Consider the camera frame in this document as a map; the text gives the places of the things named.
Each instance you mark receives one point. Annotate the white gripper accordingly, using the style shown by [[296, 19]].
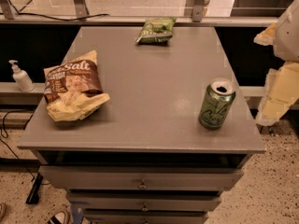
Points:
[[288, 36]]

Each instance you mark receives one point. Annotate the green jalapeno chip bag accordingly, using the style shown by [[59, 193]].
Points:
[[155, 31]]

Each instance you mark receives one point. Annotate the brown sea salt chip bag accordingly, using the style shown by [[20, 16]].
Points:
[[73, 90]]

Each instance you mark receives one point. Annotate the green soda can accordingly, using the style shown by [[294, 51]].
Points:
[[218, 99]]

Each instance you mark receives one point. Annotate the grey drawer cabinet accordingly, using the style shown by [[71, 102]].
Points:
[[151, 119]]

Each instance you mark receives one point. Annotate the middle grey drawer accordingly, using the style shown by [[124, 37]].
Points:
[[144, 201]]

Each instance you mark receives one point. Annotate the grey drawer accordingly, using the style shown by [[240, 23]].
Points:
[[125, 178], [144, 201], [150, 217]]

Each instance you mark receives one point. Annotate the top grey drawer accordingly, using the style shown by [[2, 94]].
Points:
[[125, 178]]

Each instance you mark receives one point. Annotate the bottom grey drawer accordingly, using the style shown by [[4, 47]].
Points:
[[150, 217]]

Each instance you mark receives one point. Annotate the white pump dispenser bottle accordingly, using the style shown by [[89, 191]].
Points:
[[22, 79]]

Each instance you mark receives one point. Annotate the striped sandal shoe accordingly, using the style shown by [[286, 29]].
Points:
[[61, 217]]

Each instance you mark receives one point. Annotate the grey window frame rail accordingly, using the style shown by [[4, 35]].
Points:
[[90, 12]]

